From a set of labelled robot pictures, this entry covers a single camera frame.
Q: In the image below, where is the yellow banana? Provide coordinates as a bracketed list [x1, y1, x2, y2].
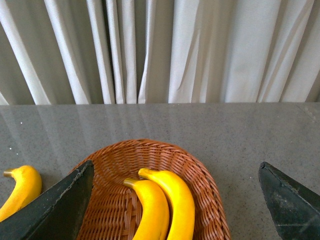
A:
[123, 178, 170, 240]
[138, 168, 196, 240]
[0, 165, 42, 222]

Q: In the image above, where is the brown wicker basket right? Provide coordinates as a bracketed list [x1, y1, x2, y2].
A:
[78, 139, 231, 240]

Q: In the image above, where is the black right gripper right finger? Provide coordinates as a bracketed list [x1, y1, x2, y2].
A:
[258, 161, 320, 240]

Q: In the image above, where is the white pleated curtain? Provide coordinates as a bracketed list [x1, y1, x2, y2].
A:
[0, 0, 320, 105]

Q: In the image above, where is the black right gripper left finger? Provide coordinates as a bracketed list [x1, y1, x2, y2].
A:
[0, 160, 95, 240]

